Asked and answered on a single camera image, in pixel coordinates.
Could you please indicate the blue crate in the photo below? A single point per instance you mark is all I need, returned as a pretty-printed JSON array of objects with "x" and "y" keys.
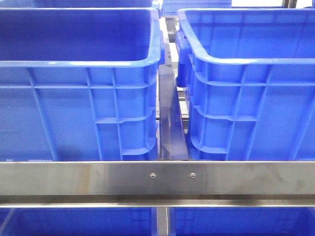
[
  {"x": 80, "y": 222},
  {"x": 170, "y": 7},
  {"x": 250, "y": 80},
  {"x": 79, "y": 3},
  {"x": 79, "y": 84},
  {"x": 243, "y": 221}
]

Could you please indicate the blue crate front left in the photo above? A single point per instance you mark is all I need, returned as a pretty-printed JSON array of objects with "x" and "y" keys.
[{"x": 79, "y": 84}]

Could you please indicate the steel centre divider bar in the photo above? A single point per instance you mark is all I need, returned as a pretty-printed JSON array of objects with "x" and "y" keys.
[{"x": 172, "y": 139}]

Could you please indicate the blue crate back left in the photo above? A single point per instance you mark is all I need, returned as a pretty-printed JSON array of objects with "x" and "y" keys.
[{"x": 79, "y": 3}]

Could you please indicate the steel shelf front rail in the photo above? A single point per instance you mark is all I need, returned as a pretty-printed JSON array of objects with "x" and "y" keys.
[{"x": 157, "y": 184}]

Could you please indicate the steel lower vertical post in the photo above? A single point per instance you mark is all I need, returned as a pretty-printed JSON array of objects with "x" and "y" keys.
[{"x": 163, "y": 221}]

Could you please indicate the blue crate front right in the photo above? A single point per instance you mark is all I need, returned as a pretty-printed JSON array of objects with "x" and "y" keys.
[{"x": 250, "y": 80}]

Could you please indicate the blue crate lower left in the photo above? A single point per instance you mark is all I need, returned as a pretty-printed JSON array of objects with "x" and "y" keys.
[{"x": 80, "y": 222}]

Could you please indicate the blue crate back right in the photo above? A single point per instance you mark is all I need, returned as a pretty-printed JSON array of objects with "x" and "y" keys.
[{"x": 170, "y": 7}]

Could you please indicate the blue crate lower right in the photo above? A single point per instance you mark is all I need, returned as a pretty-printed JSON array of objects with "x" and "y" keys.
[{"x": 243, "y": 221}]

